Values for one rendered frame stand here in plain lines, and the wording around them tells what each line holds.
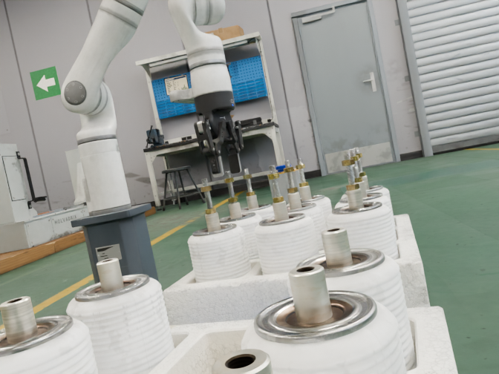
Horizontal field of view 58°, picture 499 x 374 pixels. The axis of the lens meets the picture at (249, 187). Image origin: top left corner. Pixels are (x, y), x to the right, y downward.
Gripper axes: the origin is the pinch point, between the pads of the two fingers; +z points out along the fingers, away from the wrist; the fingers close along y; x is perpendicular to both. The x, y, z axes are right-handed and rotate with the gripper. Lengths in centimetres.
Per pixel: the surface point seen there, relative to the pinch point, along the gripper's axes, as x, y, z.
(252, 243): -4.2, -2.8, 14.4
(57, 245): 227, 140, 32
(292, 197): -12.2, 0.6, 7.3
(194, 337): -13.8, -37.5, 17.1
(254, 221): -4.7, -1.7, 10.6
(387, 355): -38, -52, 11
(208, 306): -3.6, -19.5, 20.2
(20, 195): 237, 127, -7
